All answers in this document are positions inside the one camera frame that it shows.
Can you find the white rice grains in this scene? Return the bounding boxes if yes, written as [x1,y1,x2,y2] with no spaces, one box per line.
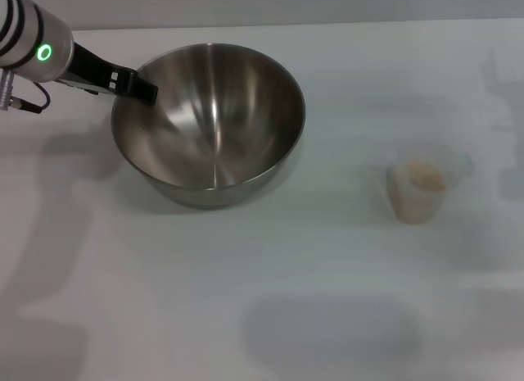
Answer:
[403,161,446,193]

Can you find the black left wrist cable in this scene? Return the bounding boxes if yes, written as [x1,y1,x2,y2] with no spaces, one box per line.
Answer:
[10,84,52,112]

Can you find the clear plastic measuring cup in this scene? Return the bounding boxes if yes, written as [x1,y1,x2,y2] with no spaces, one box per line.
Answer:
[386,149,474,225]

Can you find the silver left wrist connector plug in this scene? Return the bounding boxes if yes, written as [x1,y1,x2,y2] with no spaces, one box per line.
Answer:
[0,69,16,111]

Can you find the stainless steel mixing bowl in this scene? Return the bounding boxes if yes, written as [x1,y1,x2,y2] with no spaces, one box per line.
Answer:
[111,43,306,210]

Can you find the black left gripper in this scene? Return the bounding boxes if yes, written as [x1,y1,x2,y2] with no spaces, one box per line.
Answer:
[60,42,159,107]

